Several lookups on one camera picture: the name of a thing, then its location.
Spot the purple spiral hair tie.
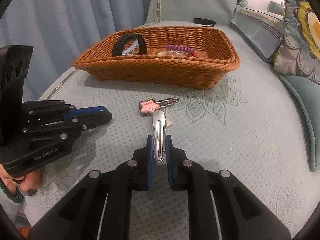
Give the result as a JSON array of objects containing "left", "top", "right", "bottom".
[{"left": 164, "top": 44, "right": 196, "bottom": 55}]

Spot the floral yellow blue pillow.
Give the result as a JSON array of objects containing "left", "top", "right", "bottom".
[{"left": 273, "top": 0, "right": 319, "bottom": 83}]

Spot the brown wicker basket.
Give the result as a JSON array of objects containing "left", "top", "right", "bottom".
[{"left": 73, "top": 25, "right": 240, "bottom": 89}]

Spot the teal plain pillow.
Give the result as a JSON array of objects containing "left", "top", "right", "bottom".
[{"left": 269, "top": 68, "right": 319, "bottom": 172}]

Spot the black strap on bed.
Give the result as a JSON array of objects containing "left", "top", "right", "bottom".
[{"left": 192, "top": 17, "right": 217, "bottom": 28}]

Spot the pink star hair clip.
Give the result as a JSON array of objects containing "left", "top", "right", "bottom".
[{"left": 139, "top": 97, "right": 179, "bottom": 115}]

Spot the blue curtain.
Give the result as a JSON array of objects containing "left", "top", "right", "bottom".
[{"left": 1, "top": 0, "right": 150, "bottom": 101}]

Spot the striped blue pillow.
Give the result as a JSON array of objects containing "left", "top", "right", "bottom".
[{"left": 231, "top": 4, "right": 284, "bottom": 62}]

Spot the silver crystal bracelet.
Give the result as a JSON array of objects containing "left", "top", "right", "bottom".
[{"left": 121, "top": 39, "right": 141, "bottom": 56}]

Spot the left hand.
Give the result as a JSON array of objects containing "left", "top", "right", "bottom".
[{"left": 1, "top": 165, "right": 43, "bottom": 194}]

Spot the light blue bedspread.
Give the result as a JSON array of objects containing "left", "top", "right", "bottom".
[{"left": 23, "top": 25, "right": 319, "bottom": 236}]

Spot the teal covered headboard cushion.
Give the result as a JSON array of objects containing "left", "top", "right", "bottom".
[{"left": 146, "top": 0, "right": 247, "bottom": 25}]

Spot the silver metal hair clip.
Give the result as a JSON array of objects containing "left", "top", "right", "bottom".
[{"left": 152, "top": 109, "right": 166, "bottom": 162}]

